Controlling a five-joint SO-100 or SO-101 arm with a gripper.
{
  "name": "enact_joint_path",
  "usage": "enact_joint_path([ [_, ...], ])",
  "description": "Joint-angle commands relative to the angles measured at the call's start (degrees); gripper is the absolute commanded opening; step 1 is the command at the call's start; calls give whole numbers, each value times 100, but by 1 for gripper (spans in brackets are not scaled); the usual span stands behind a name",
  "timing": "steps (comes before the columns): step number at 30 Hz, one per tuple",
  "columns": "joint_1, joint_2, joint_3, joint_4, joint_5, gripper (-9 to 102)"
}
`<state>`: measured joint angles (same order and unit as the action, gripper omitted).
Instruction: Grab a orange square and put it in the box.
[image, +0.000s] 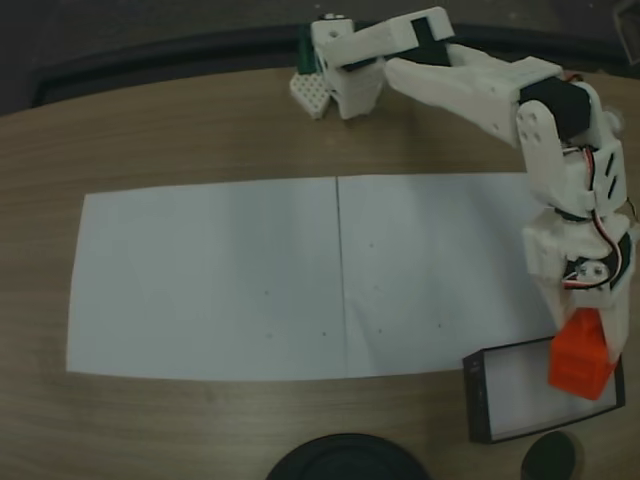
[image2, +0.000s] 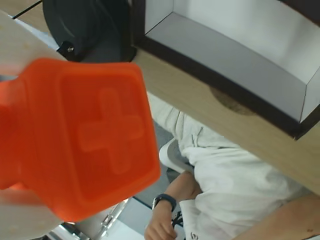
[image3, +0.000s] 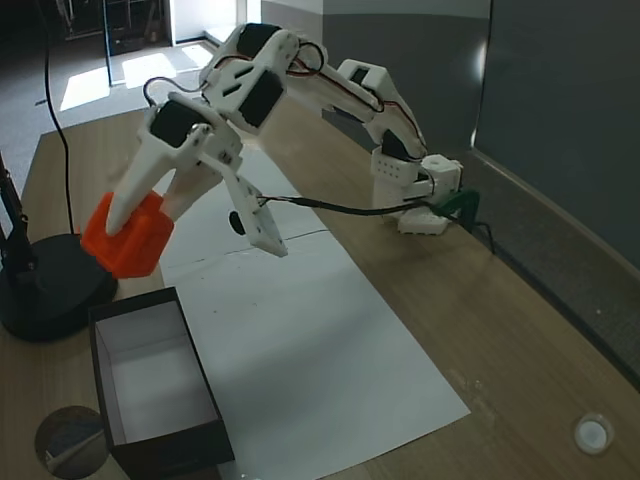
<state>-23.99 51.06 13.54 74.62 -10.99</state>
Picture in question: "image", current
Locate white paper sheet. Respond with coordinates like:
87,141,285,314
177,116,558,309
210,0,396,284
66,176,348,384
336,172,576,379

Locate dark framed object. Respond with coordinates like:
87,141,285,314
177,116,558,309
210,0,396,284
612,0,640,66

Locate white perforated base plate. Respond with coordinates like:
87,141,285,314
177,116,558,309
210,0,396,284
289,70,334,121

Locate brown box white inside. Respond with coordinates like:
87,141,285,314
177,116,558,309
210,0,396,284
462,337,627,445

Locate large black round object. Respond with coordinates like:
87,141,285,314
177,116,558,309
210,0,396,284
264,433,431,480

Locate small black round object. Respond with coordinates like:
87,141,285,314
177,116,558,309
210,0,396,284
520,431,585,480

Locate orange square block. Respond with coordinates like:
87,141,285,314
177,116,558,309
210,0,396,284
547,307,619,402

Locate red black servo wire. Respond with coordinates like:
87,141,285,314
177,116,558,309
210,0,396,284
561,144,637,292

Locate green clamp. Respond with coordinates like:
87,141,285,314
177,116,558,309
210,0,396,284
297,23,319,75

